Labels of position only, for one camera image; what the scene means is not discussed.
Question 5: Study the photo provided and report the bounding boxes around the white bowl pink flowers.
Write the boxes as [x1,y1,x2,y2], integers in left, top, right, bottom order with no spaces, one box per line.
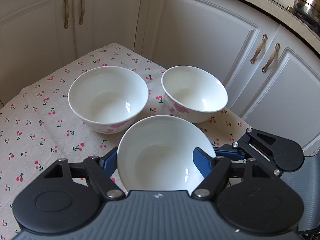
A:
[68,66,149,134]

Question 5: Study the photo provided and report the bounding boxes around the white cabinet row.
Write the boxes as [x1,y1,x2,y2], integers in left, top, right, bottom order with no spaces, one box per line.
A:
[1,0,319,154]

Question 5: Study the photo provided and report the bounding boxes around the steel pot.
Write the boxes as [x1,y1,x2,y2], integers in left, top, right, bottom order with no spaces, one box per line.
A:
[293,0,320,24]

